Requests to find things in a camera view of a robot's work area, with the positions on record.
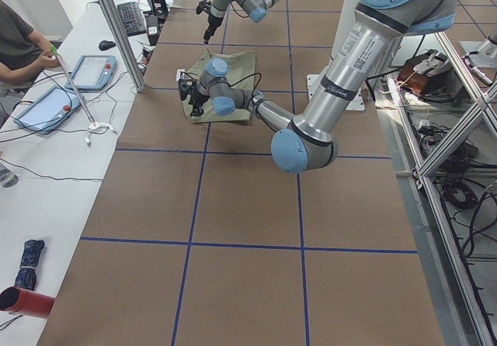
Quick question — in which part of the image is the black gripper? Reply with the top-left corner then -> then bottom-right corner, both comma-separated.
178,78 -> 208,116
196,0 -> 222,44

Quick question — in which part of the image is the olive green long-sleeve shirt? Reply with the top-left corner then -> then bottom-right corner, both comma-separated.
182,50 -> 259,123

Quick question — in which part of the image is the white shirt hang tag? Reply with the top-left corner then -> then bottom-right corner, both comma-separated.
176,69 -> 185,81

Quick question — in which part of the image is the black keyboard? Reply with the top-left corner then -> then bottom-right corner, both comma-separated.
116,2 -> 146,36

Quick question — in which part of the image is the black computer mouse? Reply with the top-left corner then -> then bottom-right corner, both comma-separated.
99,40 -> 116,51

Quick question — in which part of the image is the far blue teach pendant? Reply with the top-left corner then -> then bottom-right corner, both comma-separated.
70,55 -> 117,92

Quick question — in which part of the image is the blue teach pendant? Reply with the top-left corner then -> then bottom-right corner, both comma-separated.
13,86 -> 80,134
70,55 -> 117,92

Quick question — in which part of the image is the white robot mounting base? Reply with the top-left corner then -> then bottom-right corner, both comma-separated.
306,0 -> 365,111

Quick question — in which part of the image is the near blue teach pendant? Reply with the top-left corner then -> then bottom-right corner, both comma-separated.
13,86 -> 80,134

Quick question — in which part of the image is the seated person in grey shirt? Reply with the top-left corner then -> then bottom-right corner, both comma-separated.
1,1 -> 60,86

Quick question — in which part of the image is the folded dark blue umbrella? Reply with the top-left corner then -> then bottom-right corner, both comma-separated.
14,239 -> 45,291

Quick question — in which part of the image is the red cylinder tube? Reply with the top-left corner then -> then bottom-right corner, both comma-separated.
1,286 -> 55,319

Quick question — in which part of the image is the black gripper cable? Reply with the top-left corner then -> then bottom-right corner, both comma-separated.
228,72 -> 262,109

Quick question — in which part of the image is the aluminium frame post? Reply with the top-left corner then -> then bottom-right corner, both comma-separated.
98,0 -> 144,92

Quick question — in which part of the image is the grabber stick with green handle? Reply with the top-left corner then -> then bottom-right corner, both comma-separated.
50,44 -> 118,147

